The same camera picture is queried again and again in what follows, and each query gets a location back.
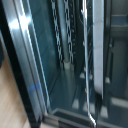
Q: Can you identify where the black toaster oven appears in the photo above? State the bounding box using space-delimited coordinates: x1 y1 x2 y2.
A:
0 0 128 128

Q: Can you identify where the metal oven tray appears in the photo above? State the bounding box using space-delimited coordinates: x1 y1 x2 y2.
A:
79 0 98 128

